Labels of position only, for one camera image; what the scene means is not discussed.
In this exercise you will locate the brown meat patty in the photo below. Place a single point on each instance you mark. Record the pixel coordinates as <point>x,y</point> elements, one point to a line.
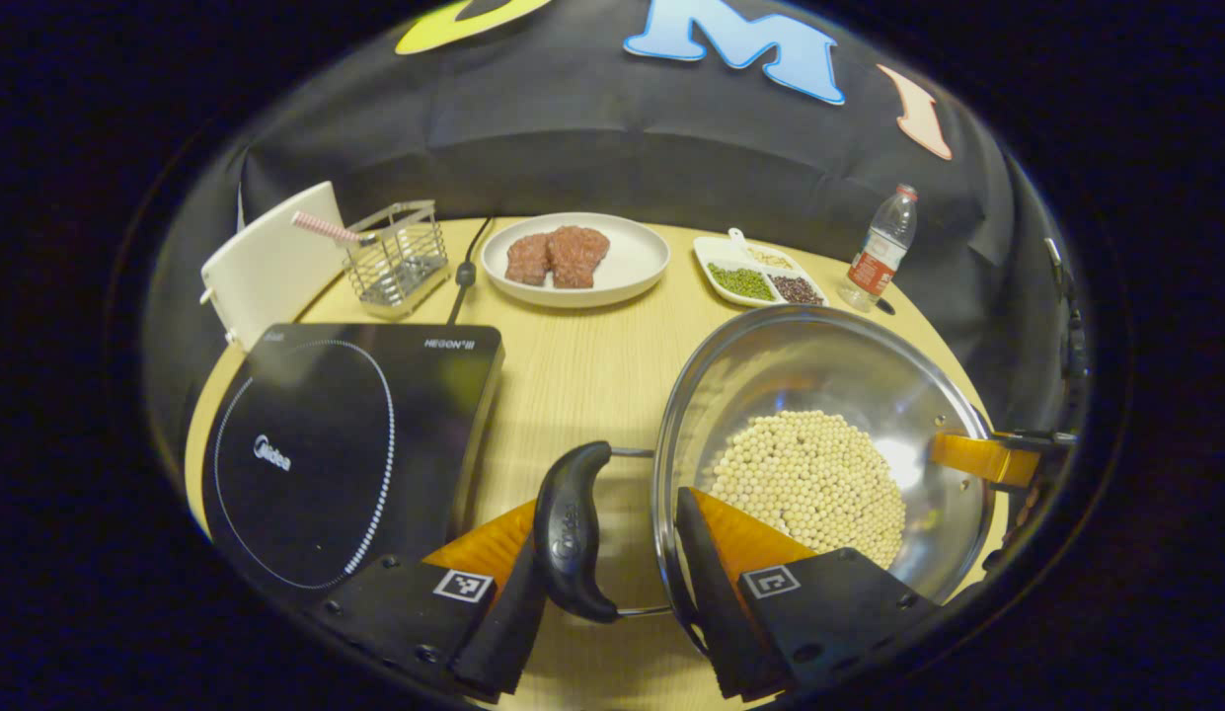
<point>577,255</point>
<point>528,260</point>

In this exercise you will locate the white round plate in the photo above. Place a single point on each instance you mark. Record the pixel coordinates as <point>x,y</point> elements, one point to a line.
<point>637,262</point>

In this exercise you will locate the white toaster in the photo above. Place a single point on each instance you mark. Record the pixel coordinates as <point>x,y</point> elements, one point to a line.
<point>271,267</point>

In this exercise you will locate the pink striped straw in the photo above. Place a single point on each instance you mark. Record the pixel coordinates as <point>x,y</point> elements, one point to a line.
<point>326,228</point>

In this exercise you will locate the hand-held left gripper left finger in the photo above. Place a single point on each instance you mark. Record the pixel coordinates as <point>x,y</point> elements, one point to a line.
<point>498,642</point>

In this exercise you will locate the black backdrop cloth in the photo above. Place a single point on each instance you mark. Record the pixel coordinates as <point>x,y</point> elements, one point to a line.
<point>573,138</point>

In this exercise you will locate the black phone holder stand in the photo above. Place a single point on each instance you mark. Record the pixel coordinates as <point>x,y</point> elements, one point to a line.
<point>1071,316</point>

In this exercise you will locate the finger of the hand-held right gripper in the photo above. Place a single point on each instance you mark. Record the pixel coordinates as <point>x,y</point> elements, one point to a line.
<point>977,456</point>

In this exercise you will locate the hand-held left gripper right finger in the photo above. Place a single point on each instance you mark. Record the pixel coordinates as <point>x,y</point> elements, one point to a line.
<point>711,592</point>

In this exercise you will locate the plastic bottle with red label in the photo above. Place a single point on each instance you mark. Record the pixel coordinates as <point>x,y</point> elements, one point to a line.
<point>877,262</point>

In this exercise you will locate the black induction cooktop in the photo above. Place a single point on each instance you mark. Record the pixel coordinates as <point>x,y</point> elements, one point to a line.
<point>355,434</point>

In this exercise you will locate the white divided bean tray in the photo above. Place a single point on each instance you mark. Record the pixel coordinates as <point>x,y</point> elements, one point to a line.
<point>740,283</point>

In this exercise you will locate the small white spoon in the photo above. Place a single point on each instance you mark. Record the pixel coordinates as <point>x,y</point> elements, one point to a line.
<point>738,240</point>

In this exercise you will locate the pile of yellow soybeans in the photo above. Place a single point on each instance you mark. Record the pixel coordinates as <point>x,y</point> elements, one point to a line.
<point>809,484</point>

